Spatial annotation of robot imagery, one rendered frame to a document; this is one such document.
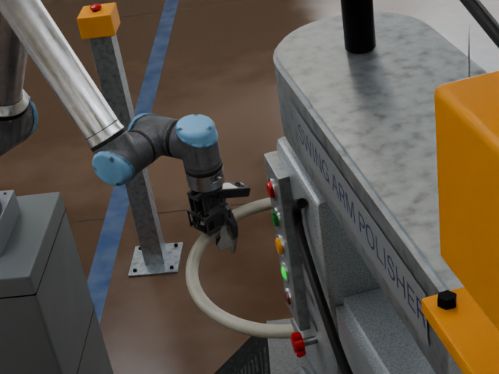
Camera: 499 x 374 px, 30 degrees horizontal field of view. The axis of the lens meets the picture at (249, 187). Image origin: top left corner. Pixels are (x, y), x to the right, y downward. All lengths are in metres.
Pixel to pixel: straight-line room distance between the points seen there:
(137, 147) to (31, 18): 0.36
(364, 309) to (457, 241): 0.72
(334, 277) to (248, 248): 2.51
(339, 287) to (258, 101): 3.65
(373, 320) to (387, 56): 0.34
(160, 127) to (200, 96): 2.88
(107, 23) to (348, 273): 2.12
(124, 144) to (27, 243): 0.55
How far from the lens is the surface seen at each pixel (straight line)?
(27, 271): 2.41
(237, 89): 5.04
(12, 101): 2.48
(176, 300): 3.57
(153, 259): 3.75
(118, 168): 2.07
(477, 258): 0.52
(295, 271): 1.40
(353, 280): 1.27
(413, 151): 0.99
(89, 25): 3.27
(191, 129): 2.11
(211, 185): 2.17
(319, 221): 1.21
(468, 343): 0.71
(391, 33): 1.26
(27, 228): 2.58
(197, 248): 2.22
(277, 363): 2.03
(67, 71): 2.08
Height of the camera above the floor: 2.17
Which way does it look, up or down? 32 degrees down
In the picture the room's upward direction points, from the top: 9 degrees counter-clockwise
